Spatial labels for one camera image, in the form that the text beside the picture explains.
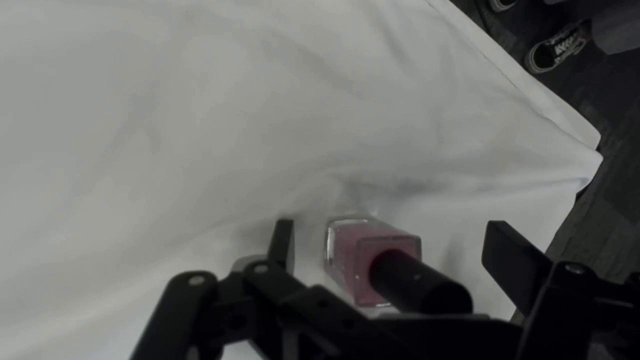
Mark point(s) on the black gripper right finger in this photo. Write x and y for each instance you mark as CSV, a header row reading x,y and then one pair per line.
x,y
567,312

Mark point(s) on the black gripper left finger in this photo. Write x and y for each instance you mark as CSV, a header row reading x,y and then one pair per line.
x,y
320,323

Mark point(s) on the pale pink nail polish bottle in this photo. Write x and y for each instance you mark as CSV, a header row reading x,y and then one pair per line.
x,y
361,252

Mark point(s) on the white tablecloth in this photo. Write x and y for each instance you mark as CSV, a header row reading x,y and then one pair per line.
x,y
200,132

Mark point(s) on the black object with white print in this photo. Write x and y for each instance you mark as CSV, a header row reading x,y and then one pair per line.
x,y
557,47

